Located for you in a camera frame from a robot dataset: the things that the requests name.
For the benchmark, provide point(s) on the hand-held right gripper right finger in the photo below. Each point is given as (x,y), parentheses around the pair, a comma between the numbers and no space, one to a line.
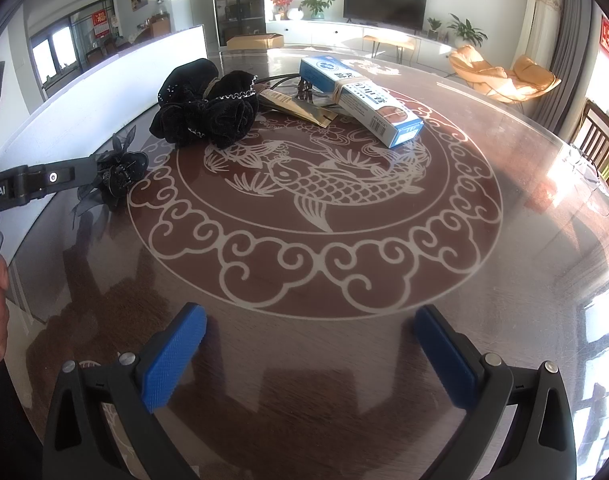
(447,360)

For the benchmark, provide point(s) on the black flower hair clip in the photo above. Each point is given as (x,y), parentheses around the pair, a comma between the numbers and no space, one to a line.
(119,182)

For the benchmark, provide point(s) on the red door poster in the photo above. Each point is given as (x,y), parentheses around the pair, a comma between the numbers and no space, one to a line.
(101,24)

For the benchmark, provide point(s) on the long white cardboard box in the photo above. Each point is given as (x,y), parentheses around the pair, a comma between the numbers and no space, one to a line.
(109,90)

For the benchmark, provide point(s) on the white television console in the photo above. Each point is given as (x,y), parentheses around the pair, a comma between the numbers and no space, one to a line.
(334,35)

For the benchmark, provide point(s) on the clear plastic item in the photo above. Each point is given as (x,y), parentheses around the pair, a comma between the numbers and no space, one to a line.
(592,180)

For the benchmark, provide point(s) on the red flower plant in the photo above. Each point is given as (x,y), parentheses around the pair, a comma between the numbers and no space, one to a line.
(283,2)

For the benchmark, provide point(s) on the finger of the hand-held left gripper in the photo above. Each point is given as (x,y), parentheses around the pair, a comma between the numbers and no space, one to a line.
(64,175)

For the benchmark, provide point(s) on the brown cardboard floor box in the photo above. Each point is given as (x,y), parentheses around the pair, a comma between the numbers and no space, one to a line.
(254,41)

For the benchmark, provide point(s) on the wooden slatted chair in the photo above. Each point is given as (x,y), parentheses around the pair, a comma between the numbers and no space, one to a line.
(599,145)

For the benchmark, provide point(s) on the black flat television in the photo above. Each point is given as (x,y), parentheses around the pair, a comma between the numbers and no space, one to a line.
(384,2)

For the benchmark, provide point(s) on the green potted plant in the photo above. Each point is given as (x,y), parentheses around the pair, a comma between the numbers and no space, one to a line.
(317,5)

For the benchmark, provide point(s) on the large leafy potted plant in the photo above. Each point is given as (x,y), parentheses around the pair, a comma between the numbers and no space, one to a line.
(467,32)

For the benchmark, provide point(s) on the black scrunchie beaded trim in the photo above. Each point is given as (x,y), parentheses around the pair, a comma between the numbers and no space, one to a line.
(209,120)

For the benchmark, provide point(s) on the orange lounge chair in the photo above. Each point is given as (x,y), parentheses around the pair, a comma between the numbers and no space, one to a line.
(504,80)

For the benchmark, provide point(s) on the black velvet scrunchie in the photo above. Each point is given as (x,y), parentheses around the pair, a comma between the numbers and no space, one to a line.
(189,77)

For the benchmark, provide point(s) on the dark glass display cabinet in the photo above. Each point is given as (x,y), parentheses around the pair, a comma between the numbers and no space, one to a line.
(237,0)

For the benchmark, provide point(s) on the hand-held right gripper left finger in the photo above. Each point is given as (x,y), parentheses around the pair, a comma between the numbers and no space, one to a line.
(177,360)

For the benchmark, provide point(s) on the blue and white carton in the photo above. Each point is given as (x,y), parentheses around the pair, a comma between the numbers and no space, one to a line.
(374,110)

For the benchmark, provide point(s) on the cloth-covered standing air conditioner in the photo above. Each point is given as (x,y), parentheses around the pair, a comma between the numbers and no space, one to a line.
(539,25)

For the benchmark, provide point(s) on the grey curtain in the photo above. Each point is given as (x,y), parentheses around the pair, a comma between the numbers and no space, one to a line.
(572,50)

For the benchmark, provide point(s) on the wooden dining furniture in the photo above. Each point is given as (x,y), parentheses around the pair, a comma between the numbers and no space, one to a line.
(149,30)

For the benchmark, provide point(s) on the white round vase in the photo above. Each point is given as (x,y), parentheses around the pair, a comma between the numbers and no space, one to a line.
(295,14)

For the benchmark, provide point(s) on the wooden bench hairpin legs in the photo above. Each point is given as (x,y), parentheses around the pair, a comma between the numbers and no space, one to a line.
(389,40)

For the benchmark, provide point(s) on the brown patterned glass desktop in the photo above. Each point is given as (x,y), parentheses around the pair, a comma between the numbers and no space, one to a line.
(334,270)

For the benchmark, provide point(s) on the tan paper packet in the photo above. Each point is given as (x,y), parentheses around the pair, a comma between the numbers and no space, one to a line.
(299,107)

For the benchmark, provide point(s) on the small potted plant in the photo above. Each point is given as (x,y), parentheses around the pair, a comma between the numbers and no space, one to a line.
(434,27)

